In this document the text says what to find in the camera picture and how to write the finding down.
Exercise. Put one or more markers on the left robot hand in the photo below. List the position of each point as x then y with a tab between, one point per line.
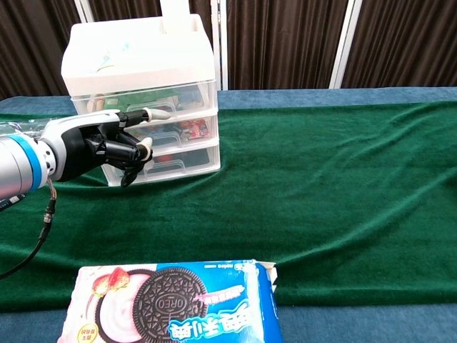
82	143

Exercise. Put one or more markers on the clear drawer with green packets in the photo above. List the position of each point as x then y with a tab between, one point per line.
200	100

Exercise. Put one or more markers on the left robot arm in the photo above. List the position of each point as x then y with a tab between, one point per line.
18	168

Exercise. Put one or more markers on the white plastic drawer unit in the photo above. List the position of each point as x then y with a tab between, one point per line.
150	60

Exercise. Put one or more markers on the beige wooden stick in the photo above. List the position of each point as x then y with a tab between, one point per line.
94	103

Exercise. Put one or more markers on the clear plastic wrapper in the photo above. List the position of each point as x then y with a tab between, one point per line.
21	126

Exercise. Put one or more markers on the blue Oreo cookie box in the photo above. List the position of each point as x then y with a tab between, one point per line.
171	307

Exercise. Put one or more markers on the dark folding screen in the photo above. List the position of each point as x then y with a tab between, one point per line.
285	43

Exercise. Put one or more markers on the green velvet cloth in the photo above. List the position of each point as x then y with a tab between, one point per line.
303	196

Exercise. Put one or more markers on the blue table cover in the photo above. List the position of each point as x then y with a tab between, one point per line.
357	325

